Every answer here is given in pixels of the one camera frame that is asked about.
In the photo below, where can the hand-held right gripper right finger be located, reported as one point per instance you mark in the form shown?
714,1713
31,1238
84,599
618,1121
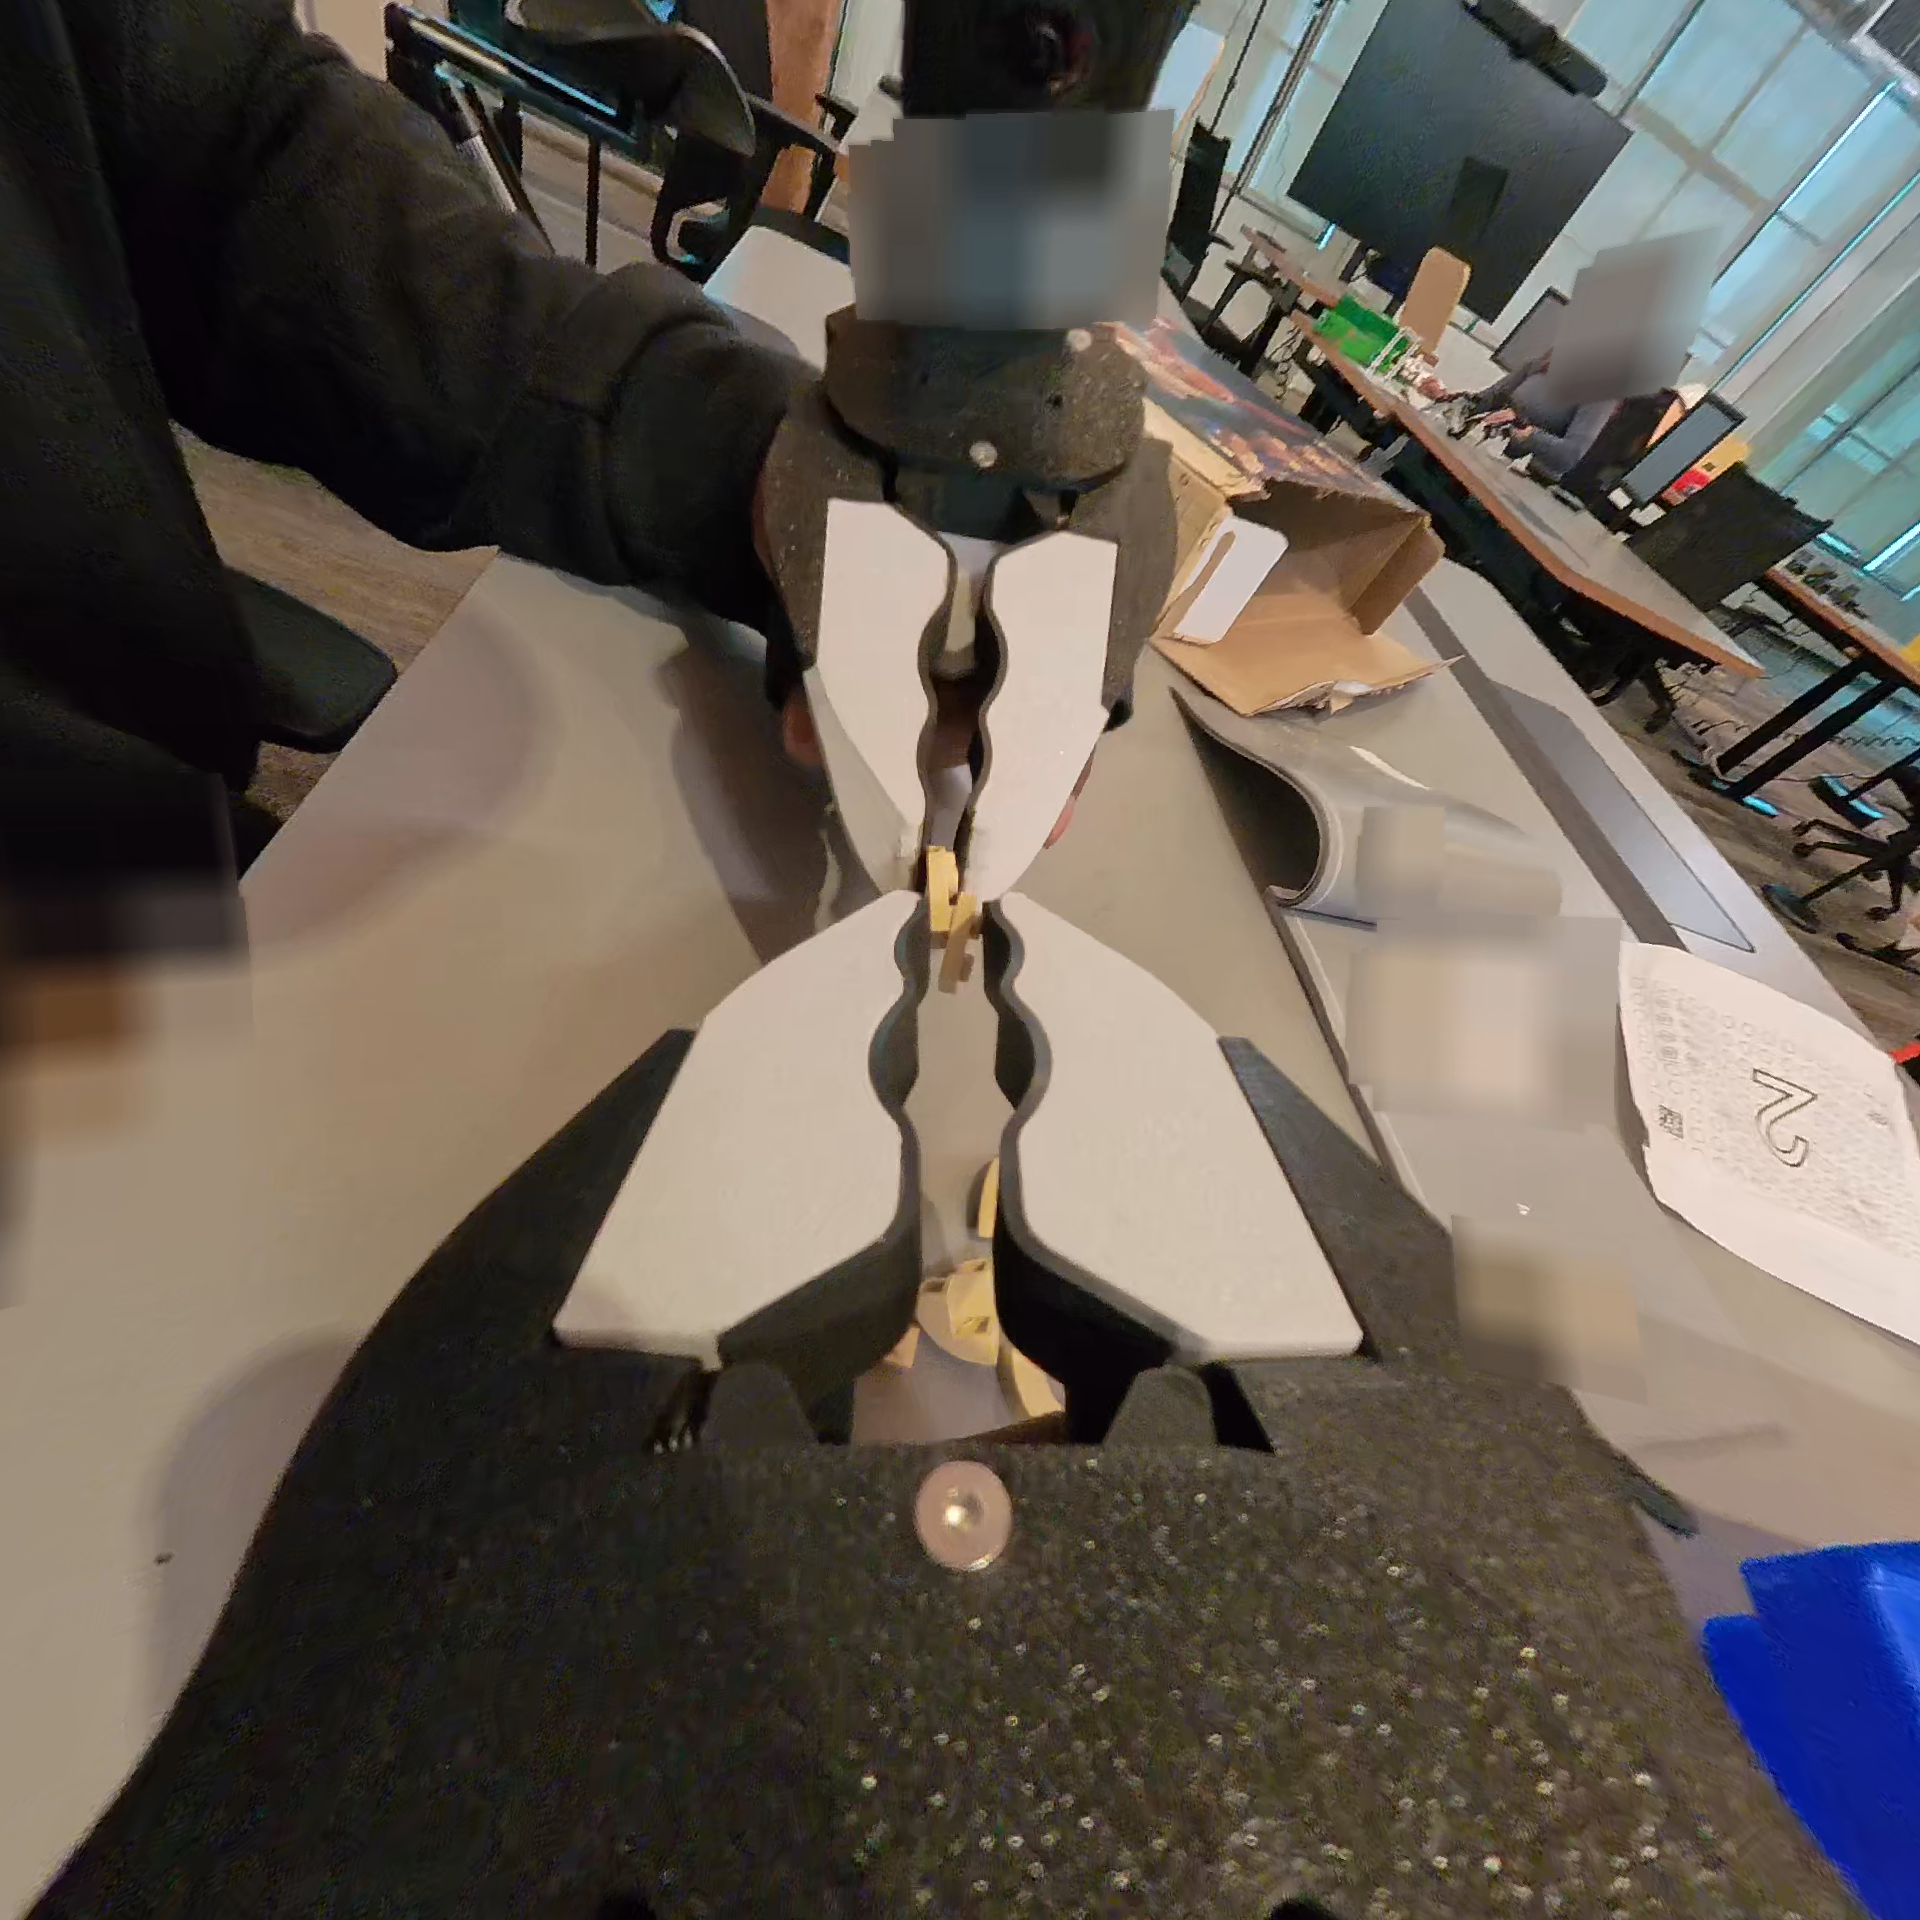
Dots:
1184,1172

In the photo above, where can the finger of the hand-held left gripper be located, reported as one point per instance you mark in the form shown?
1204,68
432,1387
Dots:
1051,675
879,662

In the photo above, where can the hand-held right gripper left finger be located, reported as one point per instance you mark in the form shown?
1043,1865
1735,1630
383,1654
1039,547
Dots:
734,1172

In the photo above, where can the tan curved brick plate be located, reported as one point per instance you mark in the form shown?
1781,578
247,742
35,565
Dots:
957,950
941,883

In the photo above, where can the blue plastic bin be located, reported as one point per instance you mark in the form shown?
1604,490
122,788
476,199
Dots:
1829,1725

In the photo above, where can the person's left forearm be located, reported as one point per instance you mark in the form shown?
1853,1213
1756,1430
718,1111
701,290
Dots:
524,375

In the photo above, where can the grey desk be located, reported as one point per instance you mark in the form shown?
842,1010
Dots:
524,841

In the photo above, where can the wooden edged office desk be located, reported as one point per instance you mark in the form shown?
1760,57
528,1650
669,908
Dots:
1546,524
1862,615

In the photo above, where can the grey desk panel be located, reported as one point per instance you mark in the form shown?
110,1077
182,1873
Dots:
1589,750

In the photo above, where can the person's left hand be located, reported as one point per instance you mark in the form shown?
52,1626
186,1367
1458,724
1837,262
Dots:
799,734

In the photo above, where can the white card insert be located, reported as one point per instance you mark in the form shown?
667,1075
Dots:
1231,579

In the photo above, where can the tan wedge brick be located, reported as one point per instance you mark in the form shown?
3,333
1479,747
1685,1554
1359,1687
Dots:
962,1309

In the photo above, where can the colourful printed box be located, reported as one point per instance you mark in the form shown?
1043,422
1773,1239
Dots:
1260,406

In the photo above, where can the open cardboard box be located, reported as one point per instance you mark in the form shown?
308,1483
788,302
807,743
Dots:
1350,599

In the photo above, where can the green box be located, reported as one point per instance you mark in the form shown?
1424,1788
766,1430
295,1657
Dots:
1359,333

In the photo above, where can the white printed paper sheet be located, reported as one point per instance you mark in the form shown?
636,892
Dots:
1724,1050

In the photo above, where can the black computer monitor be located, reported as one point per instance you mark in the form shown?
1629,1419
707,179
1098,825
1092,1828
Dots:
1680,452

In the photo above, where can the person's black clothing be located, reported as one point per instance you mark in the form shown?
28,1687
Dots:
91,452

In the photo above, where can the large black wall screen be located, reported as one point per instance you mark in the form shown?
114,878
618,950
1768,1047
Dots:
1454,149

